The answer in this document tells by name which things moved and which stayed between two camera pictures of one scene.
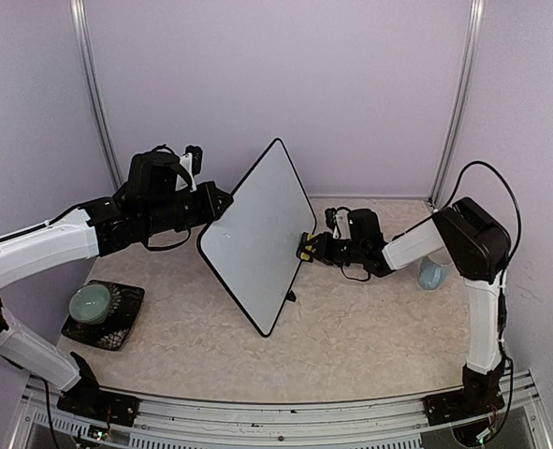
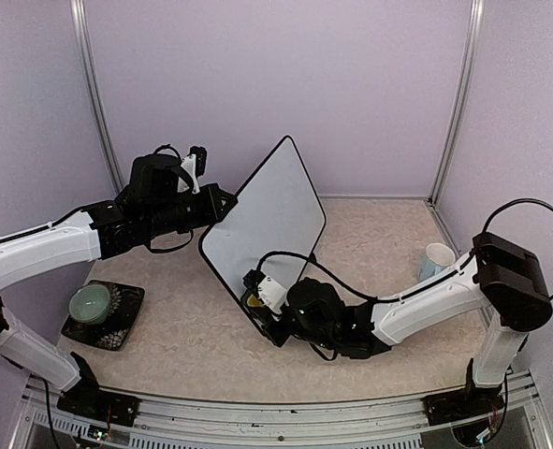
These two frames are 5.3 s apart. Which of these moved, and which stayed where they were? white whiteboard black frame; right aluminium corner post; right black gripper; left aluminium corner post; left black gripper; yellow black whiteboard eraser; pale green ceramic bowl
Moved: white whiteboard black frame; yellow black whiteboard eraser; right black gripper
Stayed: left black gripper; right aluminium corner post; left aluminium corner post; pale green ceramic bowl
